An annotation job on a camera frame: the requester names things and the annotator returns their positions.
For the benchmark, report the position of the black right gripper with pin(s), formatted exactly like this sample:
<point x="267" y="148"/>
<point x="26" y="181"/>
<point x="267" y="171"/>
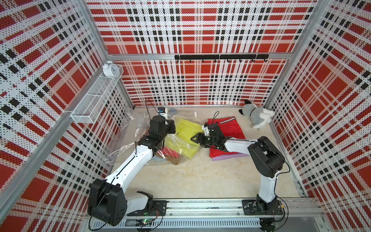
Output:
<point x="199" y="139"/>

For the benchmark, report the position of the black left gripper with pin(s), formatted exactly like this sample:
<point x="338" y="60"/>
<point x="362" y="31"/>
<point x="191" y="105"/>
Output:
<point x="170" y="124"/>

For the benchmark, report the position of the red trousers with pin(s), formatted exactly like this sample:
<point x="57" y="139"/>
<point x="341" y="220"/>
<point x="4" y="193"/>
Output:
<point x="229" y="127"/>
<point x="167" y="152"/>

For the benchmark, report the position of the lime green trousers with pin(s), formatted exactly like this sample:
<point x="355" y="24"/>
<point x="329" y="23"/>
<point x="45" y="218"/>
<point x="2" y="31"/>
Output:
<point x="180" y="141"/>

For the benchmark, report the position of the purple trousers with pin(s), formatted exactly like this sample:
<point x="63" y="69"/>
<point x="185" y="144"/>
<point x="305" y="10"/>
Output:
<point x="229" y="156"/>

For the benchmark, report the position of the clear plastic vacuum bag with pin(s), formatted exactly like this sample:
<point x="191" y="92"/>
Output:
<point x="136" y="125"/>

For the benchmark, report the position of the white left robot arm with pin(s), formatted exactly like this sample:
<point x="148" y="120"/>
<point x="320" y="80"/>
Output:
<point x="107" y="200"/>

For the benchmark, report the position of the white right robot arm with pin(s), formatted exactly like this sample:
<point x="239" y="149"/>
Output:
<point x="267" y="159"/>

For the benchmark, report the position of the light blue folded garment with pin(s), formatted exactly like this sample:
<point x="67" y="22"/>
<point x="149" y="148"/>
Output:
<point x="158" y="159"/>

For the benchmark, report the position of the grey white plush toy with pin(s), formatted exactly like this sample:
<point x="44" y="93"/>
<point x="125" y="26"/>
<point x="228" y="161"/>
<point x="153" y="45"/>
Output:
<point x="259" y="116"/>

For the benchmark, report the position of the white alarm clock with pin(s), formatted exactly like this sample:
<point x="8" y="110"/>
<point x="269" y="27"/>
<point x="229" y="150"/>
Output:
<point x="110" y="69"/>

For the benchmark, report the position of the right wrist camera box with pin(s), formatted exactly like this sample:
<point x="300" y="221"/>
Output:
<point x="205" y="129"/>

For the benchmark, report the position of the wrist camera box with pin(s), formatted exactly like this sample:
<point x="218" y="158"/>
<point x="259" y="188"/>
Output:
<point x="162" y="111"/>
<point x="205" y="129"/>

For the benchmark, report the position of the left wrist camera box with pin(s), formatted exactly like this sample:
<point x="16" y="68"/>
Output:
<point x="162" y="111"/>

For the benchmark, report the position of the white wire wall shelf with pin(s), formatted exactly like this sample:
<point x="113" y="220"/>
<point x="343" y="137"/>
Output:
<point x="92" y="104"/>

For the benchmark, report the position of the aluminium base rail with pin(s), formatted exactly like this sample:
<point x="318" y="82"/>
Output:
<point x="286" y="214"/>

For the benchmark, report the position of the black wall hook rail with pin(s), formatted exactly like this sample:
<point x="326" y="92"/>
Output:
<point x="252" y="57"/>

